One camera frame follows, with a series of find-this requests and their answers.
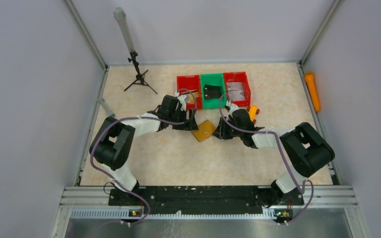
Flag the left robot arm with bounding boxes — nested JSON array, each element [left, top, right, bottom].
[[89, 95, 198, 192]]

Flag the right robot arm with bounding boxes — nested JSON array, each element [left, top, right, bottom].
[[220, 107, 335, 198]]

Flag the gold card in red bin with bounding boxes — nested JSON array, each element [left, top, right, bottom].
[[184, 90, 199, 104]]

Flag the silver VIP cards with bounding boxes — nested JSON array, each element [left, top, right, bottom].
[[227, 82, 246, 101]]

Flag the red bin with cards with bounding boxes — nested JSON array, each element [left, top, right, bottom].
[[223, 71, 251, 107]]

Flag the black card in green bin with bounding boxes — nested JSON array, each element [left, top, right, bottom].
[[203, 85, 222, 100]]

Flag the yellow toy brick car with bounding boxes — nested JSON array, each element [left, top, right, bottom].
[[247, 105, 260, 124]]

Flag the red bin left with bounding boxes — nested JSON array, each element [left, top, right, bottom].
[[177, 75, 202, 109]]

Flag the green plastic bin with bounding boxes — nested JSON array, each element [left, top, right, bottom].
[[200, 73, 226, 109]]

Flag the orange flashlight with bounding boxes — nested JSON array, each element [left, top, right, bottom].
[[304, 71, 321, 112]]

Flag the black tripod with grey tube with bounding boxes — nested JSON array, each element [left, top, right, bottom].
[[114, 7, 158, 95]]

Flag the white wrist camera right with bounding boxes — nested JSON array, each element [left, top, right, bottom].
[[225, 100, 240, 116]]

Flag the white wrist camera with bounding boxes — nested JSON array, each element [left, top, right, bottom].
[[174, 91, 188, 111], [225, 100, 240, 116]]

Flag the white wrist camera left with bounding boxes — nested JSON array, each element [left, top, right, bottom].
[[174, 91, 188, 111]]

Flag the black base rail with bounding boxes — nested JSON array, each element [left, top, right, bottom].
[[108, 186, 304, 215]]

